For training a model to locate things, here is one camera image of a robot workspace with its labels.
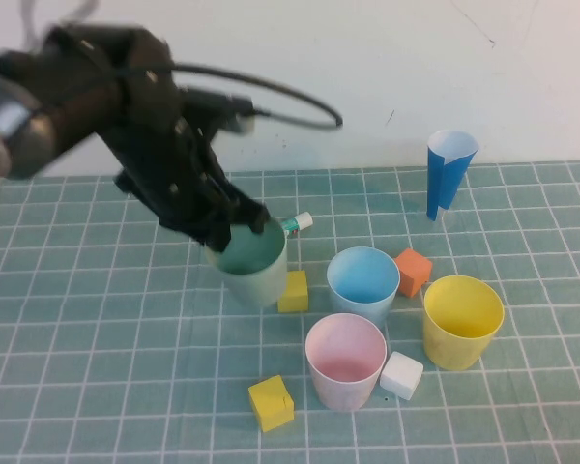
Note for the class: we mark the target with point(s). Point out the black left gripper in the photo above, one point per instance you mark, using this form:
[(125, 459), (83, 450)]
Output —
[(179, 183)]

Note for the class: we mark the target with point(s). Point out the pale green plastic cup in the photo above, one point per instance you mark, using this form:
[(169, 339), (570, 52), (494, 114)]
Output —
[(256, 270)]

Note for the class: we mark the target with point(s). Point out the yellow plastic cup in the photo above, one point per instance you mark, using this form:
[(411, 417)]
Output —
[(459, 333)]

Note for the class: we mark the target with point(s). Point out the white green glue stick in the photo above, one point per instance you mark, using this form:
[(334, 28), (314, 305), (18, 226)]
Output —
[(297, 223)]

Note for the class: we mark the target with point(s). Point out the plain yellow foam cube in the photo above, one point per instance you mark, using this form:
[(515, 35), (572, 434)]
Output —
[(294, 292)]

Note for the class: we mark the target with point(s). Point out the light blue plastic cup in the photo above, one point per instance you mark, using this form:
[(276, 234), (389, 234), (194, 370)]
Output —
[(362, 285)]

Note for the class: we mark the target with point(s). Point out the green white grid tablecloth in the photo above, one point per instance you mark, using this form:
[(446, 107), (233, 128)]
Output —
[(125, 314)]

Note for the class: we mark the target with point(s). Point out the pink plastic cup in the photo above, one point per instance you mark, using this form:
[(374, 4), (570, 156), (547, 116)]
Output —
[(343, 367)]

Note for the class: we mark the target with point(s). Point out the notched yellow foam cube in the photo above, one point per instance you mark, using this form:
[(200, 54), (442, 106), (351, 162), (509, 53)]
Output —
[(270, 403)]

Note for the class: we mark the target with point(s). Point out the orange foam cube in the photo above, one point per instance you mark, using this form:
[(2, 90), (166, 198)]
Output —
[(413, 273)]

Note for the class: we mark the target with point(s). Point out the blue paper cone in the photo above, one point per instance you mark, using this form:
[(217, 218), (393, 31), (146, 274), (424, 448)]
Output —
[(444, 179)]

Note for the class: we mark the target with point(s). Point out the white foam cube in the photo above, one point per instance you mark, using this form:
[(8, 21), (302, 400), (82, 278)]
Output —
[(401, 377)]

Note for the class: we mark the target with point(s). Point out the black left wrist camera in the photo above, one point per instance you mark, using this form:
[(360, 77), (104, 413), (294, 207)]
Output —
[(222, 108)]

